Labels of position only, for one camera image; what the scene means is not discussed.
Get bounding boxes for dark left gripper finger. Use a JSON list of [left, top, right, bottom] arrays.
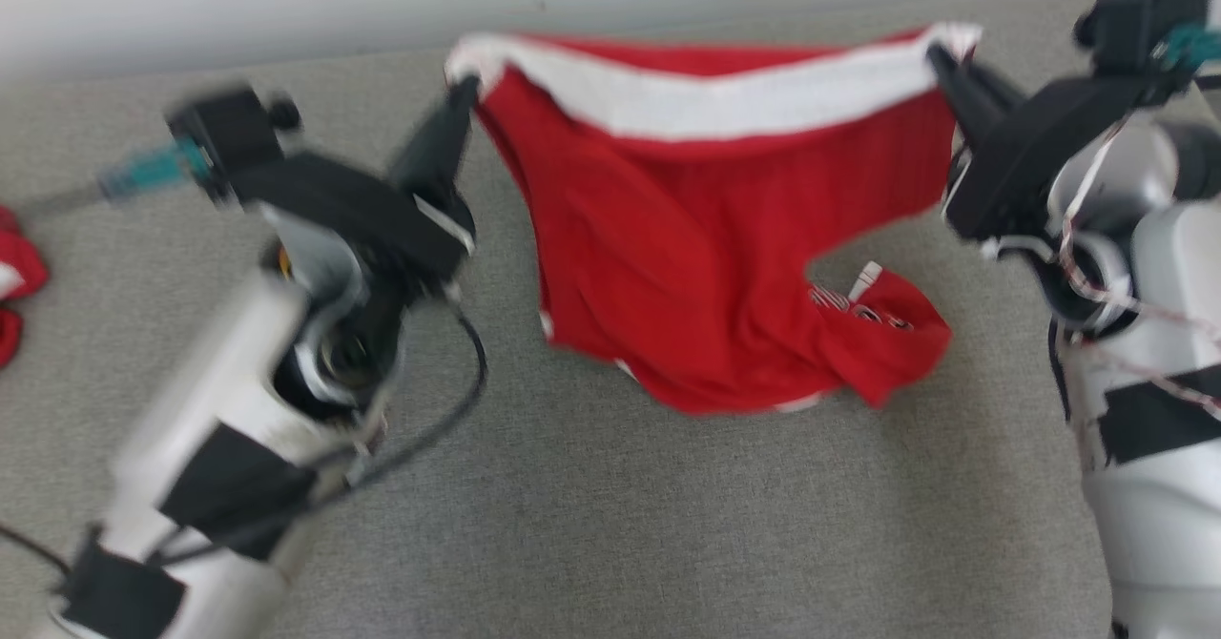
[[391, 76, 478, 204]]

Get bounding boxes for teal plug camera cable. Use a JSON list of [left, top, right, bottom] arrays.
[[19, 136, 216, 216], [1154, 24, 1221, 75]]

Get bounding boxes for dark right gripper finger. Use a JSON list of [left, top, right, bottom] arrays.
[[925, 44, 1004, 155], [964, 61, 1027, 112]]

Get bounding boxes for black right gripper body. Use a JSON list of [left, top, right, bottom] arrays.
[[944, 76, 1147, 240]]

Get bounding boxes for grey fabric sofa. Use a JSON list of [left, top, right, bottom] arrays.
[[0, 0, 1221, 639]]

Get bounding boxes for red white sports shorts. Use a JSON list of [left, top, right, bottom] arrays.
[[0, 205, 51, 370], [444, 21, 983, 418]]

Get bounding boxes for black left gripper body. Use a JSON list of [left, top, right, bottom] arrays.
[[238, 153, 476, 287]]

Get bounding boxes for red white twisted wire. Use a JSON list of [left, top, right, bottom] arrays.
[[1049, 124, 1221, 421]]

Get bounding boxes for teal plug left camera cable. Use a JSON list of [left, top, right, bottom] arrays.
[[19, 136, 216, 216]]

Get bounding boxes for teal plug right camera cable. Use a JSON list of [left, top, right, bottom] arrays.
[[1154, 24, 1221, 75]]

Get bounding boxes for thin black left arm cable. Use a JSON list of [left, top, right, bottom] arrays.
[[0, 305, 489, 578]]

